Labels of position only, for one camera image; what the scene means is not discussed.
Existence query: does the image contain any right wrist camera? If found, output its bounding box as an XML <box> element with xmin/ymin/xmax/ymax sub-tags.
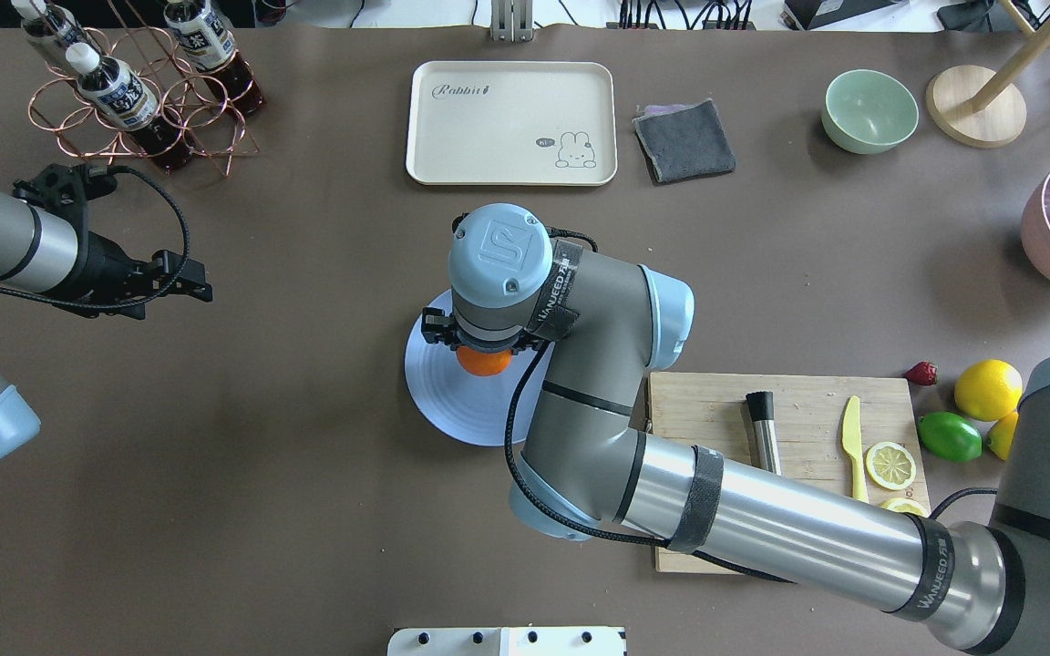
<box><xmin>419</xmin><ymin>306</ymin><xmax>461</xmax><ymax>352</ymax></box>

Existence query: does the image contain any yellow plastic knife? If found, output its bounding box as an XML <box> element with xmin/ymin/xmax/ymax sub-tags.
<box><xmin>840</xmin><ymin>395</ymin><xmax>870</xmax><ymax>504</ymax></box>

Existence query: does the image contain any wooden cup tree stand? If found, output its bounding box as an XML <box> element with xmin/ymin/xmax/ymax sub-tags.
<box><xmin>925</xmin><ymin>1</ymin><xmax>1050</xmax><ymax>149</ymax></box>

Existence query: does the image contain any copper wire bottle rack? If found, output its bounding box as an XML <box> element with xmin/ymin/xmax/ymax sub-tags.
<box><xmin>13</xmin><ymin>1</ymin><xmax>266</xmax><ymax>176</ymax></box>

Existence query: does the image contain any green bowl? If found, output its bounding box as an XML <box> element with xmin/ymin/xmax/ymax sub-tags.
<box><xmin>821</xmin><ymin>69</ymin><xmax>920</xmax><ymax>155</ymax></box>

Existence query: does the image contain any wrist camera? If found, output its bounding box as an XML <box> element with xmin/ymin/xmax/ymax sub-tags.
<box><xmin>11</xmin><ymin>163</ymin><xmax>118</xmax><ymax>232</ymax></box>
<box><xmin>419</xmin><ymin>306</ymin><xmax>461</xmax><ymax>352</ymax></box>

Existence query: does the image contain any grey folded cloth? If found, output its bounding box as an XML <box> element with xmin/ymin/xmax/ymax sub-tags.
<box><xmin>633</xmin><ymin>98</ymin><xmax>737</xmax><ymax>184</ymax></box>

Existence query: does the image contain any wooden cutting board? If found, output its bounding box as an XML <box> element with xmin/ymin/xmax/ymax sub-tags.
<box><xmin>646</xmin><ymin>371</ymin><xmax>932</xmax><ymax>575</ymax></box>

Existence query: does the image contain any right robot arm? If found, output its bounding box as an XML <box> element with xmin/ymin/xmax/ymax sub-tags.
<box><xmin>422</xmin><ymin>203</ymin><xmax>1050</xmax><ymax>655</ymax></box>

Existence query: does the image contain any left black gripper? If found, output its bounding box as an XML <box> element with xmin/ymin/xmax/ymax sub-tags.
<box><xmin>74</xmin><ymin>232</ymin><xmax>213</xmax><ymax>306</ymax></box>

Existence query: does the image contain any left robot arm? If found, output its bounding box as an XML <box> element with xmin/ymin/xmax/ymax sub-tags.
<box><xmin>0</xmin><ymin>163</ymin><xmax>213</xmax><ymax>460</ymax></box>

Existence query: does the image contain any aluminium frame post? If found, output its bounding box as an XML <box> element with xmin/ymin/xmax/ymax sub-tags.
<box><xmin>489</xmin><ymin>0</ymin><xmax>534</xmax><ymax>43</ymax></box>

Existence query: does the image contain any yellow lemon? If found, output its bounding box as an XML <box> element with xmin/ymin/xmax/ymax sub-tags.
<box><xmin>986</xmin><ymin>411</ymin><xmax>1020</xmax><ymax>461</ymax></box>
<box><xmin>953</xmin><ymin>360</ymin><xmax>1024</xmax><ymax>421</ymax></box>

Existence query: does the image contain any orange fruit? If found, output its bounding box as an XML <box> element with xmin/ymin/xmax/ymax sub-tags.
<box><xmin>456</xmin><ymin>347</ymin><xmax>515</xmax><ymax>377</ymax></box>

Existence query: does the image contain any tea bottle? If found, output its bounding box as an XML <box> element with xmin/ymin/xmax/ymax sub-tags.
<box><xmin>11</xmin><ymin>1</ymin><xmax>100</xmax><ymax>71</ymax></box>
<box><xmin>66</xmin><ymin>43</ymin><xmax>192</xmax><ymax>171</ymax></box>
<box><xmin>163</xmin><ymin>1</ymin><xmax>266</xmax><ymax>117</ymax></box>

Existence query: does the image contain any green lime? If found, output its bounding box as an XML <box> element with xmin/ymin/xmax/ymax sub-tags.
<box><xmin>916</xmin><ymin>411</ymin><xmax>983</xmax><ymax>462</ymax></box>

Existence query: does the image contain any steel muddler tube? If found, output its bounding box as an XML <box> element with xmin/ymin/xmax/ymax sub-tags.
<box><xmin>746</xmin><ymin>392</ymin><xmax>783</xmax><ymax>475</ymax></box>

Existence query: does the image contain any blue plate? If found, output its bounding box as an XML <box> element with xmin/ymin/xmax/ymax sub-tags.
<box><xmin>404</xmin><ymin>319</ymin><xmax>536</xmax><ymax>447</ymax></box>

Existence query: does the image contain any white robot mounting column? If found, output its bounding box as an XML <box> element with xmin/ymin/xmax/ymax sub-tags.
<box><xmin>386</xmin><ymin>626</ymin><xmax>628</xmax><ymax>655</ymax></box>

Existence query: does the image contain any lemon slice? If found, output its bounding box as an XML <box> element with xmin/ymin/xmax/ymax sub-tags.
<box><xmin>880</xmin><ymin>498</ymin><xmax>931</xmax><ymax>519</ymax></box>
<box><xmin>864</xmin><ymin>441</ymin><xmax>918</xmax><ymax>491</ymax></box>

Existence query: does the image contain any red strawberry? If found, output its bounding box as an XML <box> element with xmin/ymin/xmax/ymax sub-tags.
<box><xmin>903</xmin><ymin>361</ymin><xmax>938</xmax><ymax>386</ymax></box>

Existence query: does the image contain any cream rabbit tray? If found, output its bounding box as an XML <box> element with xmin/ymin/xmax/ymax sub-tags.
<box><xmin>405</xmin><ymin>61</ymin><xmax>618</xmax><ymax>187</ymax></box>

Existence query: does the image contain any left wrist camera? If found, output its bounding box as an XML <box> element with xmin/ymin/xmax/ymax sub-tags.
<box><xmin>11</xmin><ymin>163</ymin><xmax>118</xmax><ymax>232</ymax></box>

